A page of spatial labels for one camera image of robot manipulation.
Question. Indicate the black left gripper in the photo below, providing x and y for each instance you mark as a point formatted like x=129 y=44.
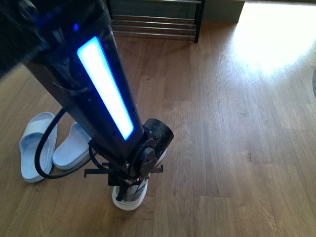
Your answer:
x=134 y=169

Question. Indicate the grey knit sneaker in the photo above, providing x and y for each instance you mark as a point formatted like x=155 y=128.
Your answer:
x=314 y=82
x=133 y=197

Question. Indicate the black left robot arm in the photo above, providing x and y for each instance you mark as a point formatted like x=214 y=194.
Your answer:
x=69 y=46

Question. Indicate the black metal shoe rack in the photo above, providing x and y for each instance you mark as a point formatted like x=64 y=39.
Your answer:
x=162 y=19

